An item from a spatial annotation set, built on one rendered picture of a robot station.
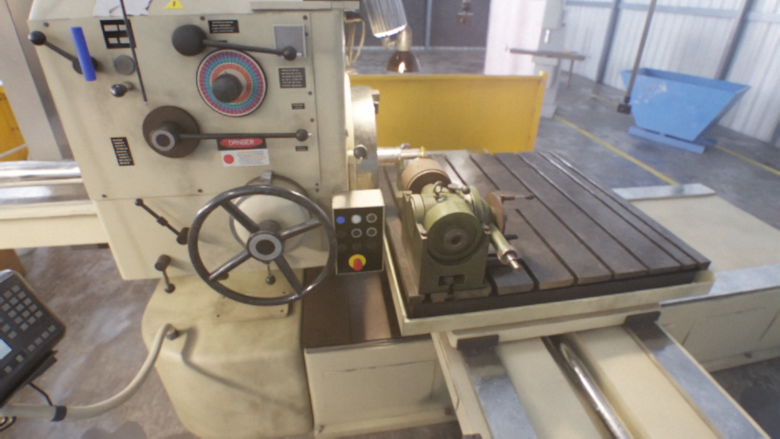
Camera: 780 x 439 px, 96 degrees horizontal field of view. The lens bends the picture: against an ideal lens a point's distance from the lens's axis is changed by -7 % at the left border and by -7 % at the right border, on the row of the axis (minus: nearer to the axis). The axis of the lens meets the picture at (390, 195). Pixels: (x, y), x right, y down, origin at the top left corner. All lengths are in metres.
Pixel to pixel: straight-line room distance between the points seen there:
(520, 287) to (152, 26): 1.35
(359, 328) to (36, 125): 1.65
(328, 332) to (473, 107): 2.73
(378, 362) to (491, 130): 2.79
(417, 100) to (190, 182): 2.74
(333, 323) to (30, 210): 1.23
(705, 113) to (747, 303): 4.39
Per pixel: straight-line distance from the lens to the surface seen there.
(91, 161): 1.32
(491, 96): 3.90
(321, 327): 1.76
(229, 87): 1.01
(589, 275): 1.59
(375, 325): 1.76
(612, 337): 1.83
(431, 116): 3.76
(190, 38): 1.05
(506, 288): 1.43
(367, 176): 1.29
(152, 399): 2.56
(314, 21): 1.06
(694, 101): 6.87
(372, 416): 2.14
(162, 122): 1.16
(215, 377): 1.87
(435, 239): 1.24
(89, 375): 2.85
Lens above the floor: 1.90
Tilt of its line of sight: 28 degrees down
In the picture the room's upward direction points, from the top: 1 degrees clockwise
